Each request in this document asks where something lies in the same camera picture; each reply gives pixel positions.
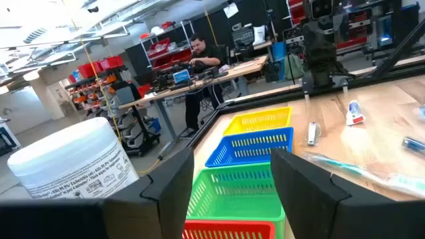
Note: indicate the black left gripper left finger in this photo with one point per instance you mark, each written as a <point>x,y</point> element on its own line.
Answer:
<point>166,186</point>

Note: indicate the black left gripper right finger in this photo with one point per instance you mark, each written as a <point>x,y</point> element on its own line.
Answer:
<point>305,192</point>

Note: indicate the metal nail clipper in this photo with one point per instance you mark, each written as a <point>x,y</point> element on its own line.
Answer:
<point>312,133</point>

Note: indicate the teal toothbrush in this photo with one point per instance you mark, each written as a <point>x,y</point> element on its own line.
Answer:
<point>365,174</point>

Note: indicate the white toothpaste tube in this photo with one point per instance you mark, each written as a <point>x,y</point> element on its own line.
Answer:
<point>354,114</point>

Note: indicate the blue disposable razor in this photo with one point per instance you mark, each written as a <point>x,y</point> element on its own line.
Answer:
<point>413,145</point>

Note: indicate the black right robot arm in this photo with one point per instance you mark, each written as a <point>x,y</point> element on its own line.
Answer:
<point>320,49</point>

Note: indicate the green plastic basket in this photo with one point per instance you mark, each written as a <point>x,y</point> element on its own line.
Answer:
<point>232,206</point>

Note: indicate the blue plastic basket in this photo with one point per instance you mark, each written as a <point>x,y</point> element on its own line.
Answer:
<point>252,146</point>

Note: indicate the red plastic basket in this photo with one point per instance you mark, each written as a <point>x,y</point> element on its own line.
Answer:
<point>229,232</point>

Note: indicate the yellow plastic basket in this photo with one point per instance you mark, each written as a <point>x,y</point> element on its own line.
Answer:
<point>255,121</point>

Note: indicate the white wipes canister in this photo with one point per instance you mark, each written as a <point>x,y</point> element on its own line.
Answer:
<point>76,159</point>

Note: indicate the blue screen device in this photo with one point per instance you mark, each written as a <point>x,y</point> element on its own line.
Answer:
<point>181,76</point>

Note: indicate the person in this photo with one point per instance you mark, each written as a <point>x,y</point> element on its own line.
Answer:
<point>202,56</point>

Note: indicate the shelf with red bins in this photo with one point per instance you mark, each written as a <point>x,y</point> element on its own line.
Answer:
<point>99,66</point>

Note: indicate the wooden work table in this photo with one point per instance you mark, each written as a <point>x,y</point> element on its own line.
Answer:
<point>245,68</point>

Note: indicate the blue storage bin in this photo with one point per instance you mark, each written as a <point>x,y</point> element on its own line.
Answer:
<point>279,53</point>

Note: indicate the black table frame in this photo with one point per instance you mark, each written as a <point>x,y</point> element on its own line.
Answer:
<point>259,98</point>

